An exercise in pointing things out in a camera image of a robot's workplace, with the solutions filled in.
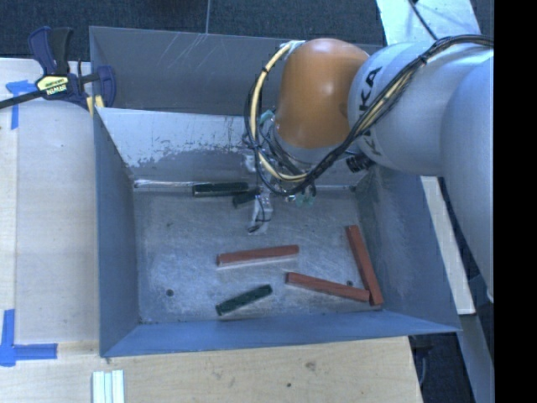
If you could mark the dark green flat block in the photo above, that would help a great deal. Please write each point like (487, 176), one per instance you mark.
(244, 199)
(243, 299)
(220, 189)

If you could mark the grey metal bin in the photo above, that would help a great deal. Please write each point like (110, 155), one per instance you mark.
(189, 233)

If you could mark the red-brown flat block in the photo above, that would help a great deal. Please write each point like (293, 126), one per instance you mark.
(256, 254)
(364, 265)
(327, 287)

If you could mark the black cylinder on white bracket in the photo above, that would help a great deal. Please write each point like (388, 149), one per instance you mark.
(359, 163)

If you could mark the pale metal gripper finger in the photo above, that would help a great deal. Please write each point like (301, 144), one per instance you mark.
(255, 221)
(267, 209)

